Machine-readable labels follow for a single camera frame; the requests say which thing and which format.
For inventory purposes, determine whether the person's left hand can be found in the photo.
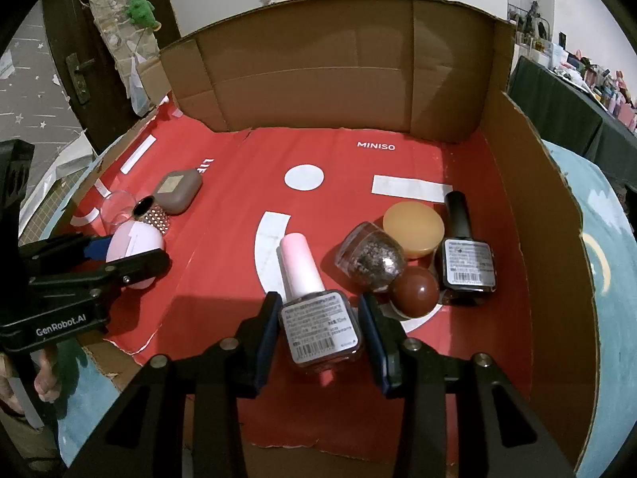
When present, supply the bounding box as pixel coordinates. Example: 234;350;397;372
32;346;68;402

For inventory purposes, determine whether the metal door handle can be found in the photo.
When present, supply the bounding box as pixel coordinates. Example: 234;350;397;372
66;54;95;105

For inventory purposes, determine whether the dark brown door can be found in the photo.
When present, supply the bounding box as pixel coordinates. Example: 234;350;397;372
42;0;182;155

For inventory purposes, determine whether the dark red round bottle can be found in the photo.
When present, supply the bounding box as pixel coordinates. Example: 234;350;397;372
389;265;441;319

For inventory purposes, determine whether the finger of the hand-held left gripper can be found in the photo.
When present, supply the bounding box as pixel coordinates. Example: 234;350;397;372
30;248;171;304
20;234;117;274

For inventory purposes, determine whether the clear glass cup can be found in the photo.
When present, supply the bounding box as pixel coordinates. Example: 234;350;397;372
100;190;137;235

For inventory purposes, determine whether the orange round compact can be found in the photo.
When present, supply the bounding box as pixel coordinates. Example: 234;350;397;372
382;202;445;260

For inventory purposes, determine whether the row of cosmetics bottles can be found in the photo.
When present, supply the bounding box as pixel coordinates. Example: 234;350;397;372
508;0;637;130

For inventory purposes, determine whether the black-topped studded tube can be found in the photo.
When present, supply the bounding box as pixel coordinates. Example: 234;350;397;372
132;198;172;236

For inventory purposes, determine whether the beige hanging door organizer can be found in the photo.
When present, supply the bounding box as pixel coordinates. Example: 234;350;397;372
77;0;165;115

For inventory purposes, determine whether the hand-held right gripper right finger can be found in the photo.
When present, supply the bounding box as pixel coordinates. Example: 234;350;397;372
358;293;578;478

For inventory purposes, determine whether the red-lined cardboard box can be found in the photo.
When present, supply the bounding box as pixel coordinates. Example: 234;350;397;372
64;0;600;471

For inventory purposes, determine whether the pink egg-shaped case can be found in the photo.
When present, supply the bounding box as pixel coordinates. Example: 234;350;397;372
106;221;165;290

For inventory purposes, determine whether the pink-capped nail polish bottle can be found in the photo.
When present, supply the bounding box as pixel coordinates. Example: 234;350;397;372
279;233;363;386

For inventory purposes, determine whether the dark cloth-covered table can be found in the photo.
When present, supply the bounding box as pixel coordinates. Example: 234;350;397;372
508;55;637;200

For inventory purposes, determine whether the black-capped nail polish bottle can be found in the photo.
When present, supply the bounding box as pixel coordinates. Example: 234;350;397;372
434;190;498;304

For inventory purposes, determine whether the green plush toy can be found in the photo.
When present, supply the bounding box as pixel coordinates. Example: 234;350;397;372
123;0;161;31

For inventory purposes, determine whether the clear glitter jar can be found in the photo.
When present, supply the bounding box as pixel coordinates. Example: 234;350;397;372
334;221;406;292

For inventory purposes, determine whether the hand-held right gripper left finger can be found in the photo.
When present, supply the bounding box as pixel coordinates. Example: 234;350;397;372
64;291;284;478

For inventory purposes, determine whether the grey earbuds case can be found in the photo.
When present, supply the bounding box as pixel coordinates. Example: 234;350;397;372
150;169;204;216

